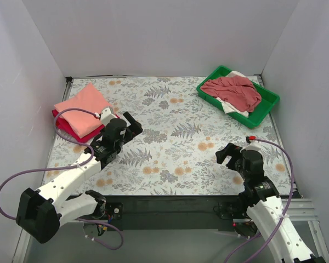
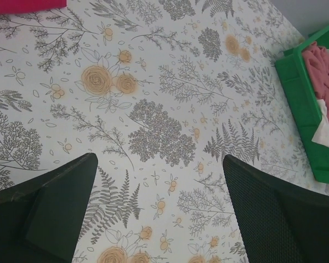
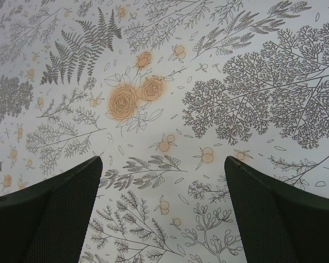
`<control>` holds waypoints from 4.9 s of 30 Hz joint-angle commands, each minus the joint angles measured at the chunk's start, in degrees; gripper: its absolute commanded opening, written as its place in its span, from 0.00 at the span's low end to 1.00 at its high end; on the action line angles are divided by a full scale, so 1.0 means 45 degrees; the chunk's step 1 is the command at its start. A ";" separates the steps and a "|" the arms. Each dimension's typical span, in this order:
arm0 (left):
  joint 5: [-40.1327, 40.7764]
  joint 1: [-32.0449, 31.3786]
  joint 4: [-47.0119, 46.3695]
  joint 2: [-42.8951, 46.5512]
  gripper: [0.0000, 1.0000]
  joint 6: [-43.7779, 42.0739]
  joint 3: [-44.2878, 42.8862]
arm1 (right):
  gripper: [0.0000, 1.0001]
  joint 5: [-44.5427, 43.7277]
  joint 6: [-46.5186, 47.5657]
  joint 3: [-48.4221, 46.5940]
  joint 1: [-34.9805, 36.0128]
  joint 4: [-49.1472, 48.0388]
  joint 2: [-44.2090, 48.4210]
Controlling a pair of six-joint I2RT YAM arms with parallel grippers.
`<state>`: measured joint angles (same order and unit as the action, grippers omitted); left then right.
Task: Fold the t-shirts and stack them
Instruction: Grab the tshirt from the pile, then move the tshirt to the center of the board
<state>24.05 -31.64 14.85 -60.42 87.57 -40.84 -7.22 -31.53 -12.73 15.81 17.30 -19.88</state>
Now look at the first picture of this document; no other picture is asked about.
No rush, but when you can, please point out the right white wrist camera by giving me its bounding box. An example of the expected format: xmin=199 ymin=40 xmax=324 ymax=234
xmin=245 ymin=135 xmax=261 ymax=151

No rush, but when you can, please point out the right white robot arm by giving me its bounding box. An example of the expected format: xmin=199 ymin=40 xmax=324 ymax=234
xmin=215 ymin=136 xmax=325 ymax=262

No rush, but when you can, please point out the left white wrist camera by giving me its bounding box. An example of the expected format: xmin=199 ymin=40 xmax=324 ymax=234
xmin=100 ymin=107 xmax=118 ymax=126

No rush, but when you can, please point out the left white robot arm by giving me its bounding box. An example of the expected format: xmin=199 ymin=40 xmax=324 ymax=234
xmin=15 ymin=112 xmax=143 ymax=244

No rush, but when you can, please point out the dusty red t shirt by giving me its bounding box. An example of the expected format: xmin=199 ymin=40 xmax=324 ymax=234
xmin=200 ymin=76 xmax=262 ymax=112

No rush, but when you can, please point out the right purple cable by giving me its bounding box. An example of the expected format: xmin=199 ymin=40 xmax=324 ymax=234
xmin=224 ymin=138 xmax=295 ymax=263

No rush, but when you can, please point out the folded magenta t shirt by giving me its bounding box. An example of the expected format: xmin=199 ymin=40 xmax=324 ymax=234
xmin=56 ymin=108 xmax=105 ymax=143

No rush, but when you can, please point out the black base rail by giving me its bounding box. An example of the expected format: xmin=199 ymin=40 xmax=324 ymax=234
xmin=56 ymin=195 xmax=258 ymax=236

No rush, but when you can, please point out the aluminium frame rail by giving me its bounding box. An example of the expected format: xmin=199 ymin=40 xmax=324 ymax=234
xmin=228 ymin=197 xmax=329 ymax=262

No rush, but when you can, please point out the folded salmon pink t shirt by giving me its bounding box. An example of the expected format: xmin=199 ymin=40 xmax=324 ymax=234
xmin=52 ymin=83 xmax=111 ymax=142

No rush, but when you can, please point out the white crumpled t shirt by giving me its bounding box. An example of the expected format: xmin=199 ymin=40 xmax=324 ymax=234
xmin=216 ymin=71 xmax=249 ymax=118

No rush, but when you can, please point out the floral patterned table mat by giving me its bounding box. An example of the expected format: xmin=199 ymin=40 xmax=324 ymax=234
xmin=40 ymin=76 xmax=294 ymax=196

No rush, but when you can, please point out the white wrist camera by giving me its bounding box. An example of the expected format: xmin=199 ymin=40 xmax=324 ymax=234
xmin=100 ymin=107 xmax=118 ymax=126
xmin=245 ymin=135 xmax=261 ymax=151

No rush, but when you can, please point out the purple cable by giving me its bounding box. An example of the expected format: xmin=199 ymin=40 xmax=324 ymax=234
xmin=224 ymin=138 xmax=295 ymax=263
xmin=0 ymin=107 xmax=124 ymax=250

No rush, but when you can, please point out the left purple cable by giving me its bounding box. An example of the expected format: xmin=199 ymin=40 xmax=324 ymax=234
xmin=0 ymin=107 xmax=124 ymax=250

